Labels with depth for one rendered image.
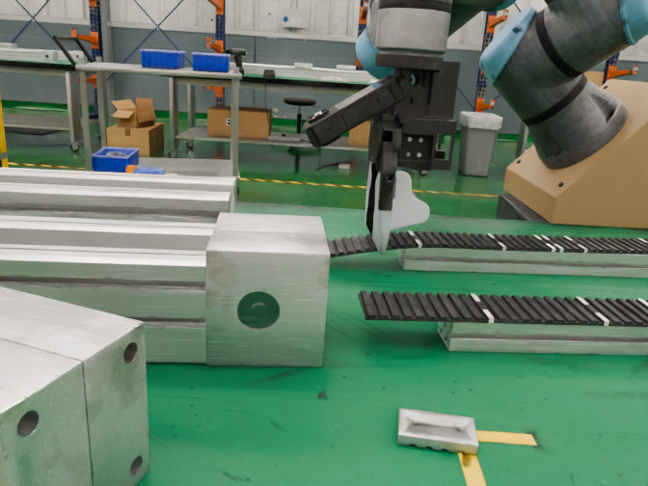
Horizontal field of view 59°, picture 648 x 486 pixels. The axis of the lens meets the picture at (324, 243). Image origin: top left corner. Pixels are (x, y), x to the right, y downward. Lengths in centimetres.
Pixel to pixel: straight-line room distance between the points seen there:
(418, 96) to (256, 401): 37
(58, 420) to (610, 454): 33
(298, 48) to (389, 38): 748
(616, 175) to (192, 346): 73
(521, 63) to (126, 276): 71
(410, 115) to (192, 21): 774
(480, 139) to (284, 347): 511
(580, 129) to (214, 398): 75
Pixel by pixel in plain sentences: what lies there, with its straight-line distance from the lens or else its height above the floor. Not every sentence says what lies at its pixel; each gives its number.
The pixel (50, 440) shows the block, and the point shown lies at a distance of 29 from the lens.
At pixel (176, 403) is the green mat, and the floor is 78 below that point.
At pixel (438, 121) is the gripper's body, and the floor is 95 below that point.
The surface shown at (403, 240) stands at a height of 81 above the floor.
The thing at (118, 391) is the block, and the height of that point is 85.
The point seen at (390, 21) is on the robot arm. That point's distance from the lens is 62.
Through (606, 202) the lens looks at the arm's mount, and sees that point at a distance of 100.
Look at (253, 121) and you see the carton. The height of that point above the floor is 38.
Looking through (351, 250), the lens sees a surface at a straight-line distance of 64.
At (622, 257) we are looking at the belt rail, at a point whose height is 80.
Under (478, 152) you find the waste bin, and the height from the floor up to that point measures 22.
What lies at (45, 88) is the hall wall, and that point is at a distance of 906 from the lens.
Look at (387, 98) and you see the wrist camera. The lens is 62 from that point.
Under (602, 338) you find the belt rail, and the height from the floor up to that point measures 79.
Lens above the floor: 101
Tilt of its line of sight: 18 degrees down
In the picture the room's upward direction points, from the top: 4 degrees clockwise
